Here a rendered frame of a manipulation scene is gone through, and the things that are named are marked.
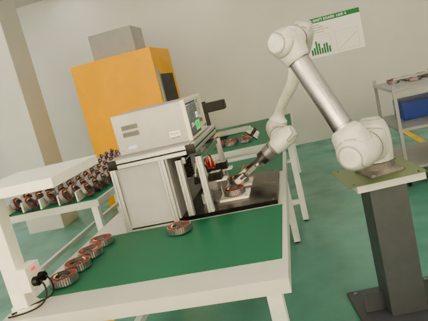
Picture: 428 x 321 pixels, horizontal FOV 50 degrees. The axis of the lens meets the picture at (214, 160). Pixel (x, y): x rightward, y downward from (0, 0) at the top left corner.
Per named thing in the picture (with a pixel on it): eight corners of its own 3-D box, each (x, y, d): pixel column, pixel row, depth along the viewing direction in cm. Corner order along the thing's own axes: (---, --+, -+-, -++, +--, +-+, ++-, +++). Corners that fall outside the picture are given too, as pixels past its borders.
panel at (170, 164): (204, 183, 288) (192, 136, 283) (181, 218, 224) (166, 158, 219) (202, 183, 289) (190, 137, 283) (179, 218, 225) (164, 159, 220)
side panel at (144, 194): (181, 221, 227) (165, 158, 221) (180, 223, 224) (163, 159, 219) (128, 230, 232) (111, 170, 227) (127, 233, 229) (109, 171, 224)
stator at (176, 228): (193, 225, 215) (192, 217, 214) (190, 234, 204) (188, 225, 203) (171, 229, 217) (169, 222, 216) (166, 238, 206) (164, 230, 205)
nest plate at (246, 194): (251, 189, 246) (250, 187, 246) (249, 197, 231) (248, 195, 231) (223, 194, 249) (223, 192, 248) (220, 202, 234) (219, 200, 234)
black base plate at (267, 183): (279, 172, 279) (278, 168, 279) (278, 203, 217) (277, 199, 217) (204, 186, 288) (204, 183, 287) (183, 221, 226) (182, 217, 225)
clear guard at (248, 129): (259, 132, 276) (257, 123, 275) (257, 139, 253) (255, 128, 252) (207, 144, 282) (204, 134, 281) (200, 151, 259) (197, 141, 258)
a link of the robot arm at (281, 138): (281, 158, 254) (276, 148, 265) (303, 139, 250) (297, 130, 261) (269, 146, 250) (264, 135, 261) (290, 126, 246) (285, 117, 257)
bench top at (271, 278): (286, 153, 354) (285, 147, 354) (292, 292, 142) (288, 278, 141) (162, 179, 373) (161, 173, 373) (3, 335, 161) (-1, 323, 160)
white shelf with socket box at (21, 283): (127, 260, 190) (96, 154, 182) (91, 307, 154) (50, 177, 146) (51, 274, 197) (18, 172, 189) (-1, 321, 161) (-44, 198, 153)
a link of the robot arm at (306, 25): (292, 51, 242) (279, 53, 231) (299, 15, 234) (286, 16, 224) (314, 57, 235) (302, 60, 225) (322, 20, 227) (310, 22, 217)
